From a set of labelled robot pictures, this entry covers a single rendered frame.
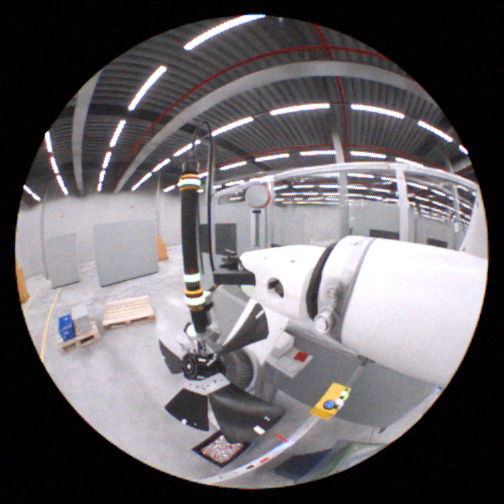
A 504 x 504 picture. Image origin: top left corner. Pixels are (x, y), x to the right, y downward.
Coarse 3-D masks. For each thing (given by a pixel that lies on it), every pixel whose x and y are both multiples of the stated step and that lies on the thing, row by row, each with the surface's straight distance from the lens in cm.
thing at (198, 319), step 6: (192, 150) 36; (192, 156) 36; (186, 162) 35; (192, 162) 34; (186, 168) 34; (192, 168) 34; (198, 168) 35; (186, 174) 37; (192, 174) 37; (198, 174) 35; (192, 312) 37; (198, 312) 37; (192, 318) 38; (198, 318) 38; (204, 318) 39; (198, 324) 39; (204, 324) 40; (198, 330) 40; (204, 330) 40
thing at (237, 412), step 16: (224, 400) 58; (240, 400) 57; (256, 400) 57; (224, 416) 57; (240, 416) 56; (256, 416) 56; (272, 416) 55; (224, 432) 58; (240, 432) 57; (256, 432) 56
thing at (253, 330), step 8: (256, 304) 59; (256, 312) 54; (264, 312) 49; (248, 320) 55; (256, 320) 49; (264, 320) 46; (240, 328) 58; (248, 328) 50; (256, 328) 46; (264, 328) 44; (240, 336) 50; (248, 336) 47; (256, 336) 44; (264, 336) 42; (232, 344) 51; (240, 344) 47; (248, 344) 45; (224, 352) 52
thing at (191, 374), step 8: (184, 360) 67; (192, 360) 62; (208, 360) 63; (216, 360) 67; (184, 368) 66; (192, 368) 62; (200, 368) 59; (208, 368) 62; (216, 368) 66; (224, 368) 66; (184, 376) 65; (192, 376) 61; (200, 376) 61; (208, 376) 63; (224, 376) 66
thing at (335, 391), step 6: (336, 384) 79; (330, 390) 76; (336, 390) 77; (342, 390) 78; (348, 390) 79; (324, 396) 74; (330, 396) 75; (336, 396) 76; (318, 402) 72; (324, 402) 73; (336, 402) 74; (342, 402) 75; (318, 408) 71; (324, 408) 71; (330, 408) 72; (318, 414) 76; (324, 414) 74; (330, 414) 73
